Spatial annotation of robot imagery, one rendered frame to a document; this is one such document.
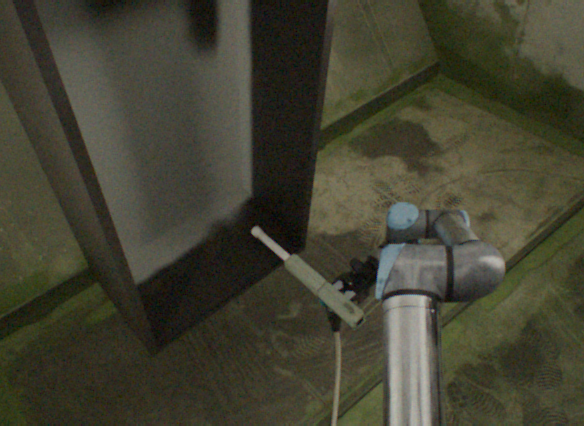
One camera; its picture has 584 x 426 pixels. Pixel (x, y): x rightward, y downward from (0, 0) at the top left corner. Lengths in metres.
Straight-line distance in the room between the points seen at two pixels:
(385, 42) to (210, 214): 1.59
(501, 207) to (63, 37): 1.98
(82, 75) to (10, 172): 1.10
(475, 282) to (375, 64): 2.10
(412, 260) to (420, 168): 1.72
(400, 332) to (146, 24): 0.89
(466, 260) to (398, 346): 0.22
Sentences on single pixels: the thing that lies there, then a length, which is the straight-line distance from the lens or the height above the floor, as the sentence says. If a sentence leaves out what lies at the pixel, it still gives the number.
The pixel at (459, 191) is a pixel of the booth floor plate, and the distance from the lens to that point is 2.75.
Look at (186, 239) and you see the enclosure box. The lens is 1.96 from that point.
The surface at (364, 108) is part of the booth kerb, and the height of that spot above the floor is 0.14.
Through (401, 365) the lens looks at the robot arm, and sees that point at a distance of 1.09.
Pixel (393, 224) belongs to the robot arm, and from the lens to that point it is 1.72.
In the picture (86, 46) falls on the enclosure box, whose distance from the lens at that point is 1.38.
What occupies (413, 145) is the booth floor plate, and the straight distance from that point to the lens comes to 2.98.
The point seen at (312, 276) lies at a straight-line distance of 1.72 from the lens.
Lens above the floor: 1.92
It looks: 45 degrees down
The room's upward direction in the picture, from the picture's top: 7 degrees counter-clockwise
